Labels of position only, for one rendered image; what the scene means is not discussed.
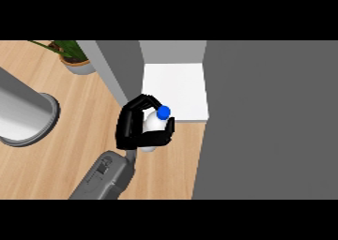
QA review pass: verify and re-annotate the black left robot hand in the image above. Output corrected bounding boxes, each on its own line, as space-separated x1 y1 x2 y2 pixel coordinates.
116 94 176 151

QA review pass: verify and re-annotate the white water bottle blue cap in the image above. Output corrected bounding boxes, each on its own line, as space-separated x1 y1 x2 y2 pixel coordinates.
139 105 173 154

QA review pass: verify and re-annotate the grey cabinet with white shelf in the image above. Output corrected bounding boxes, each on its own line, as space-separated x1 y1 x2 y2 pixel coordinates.
76 40 212 123

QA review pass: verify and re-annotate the grey cabinet door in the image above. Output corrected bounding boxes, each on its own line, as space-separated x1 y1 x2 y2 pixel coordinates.
192 40 338 201

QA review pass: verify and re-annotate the large grey cylinder appliance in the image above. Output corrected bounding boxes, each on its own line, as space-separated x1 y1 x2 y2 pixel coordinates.
0 61 62 148

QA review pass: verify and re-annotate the potted green plant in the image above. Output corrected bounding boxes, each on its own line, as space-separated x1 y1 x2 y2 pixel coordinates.
28 40 99 76

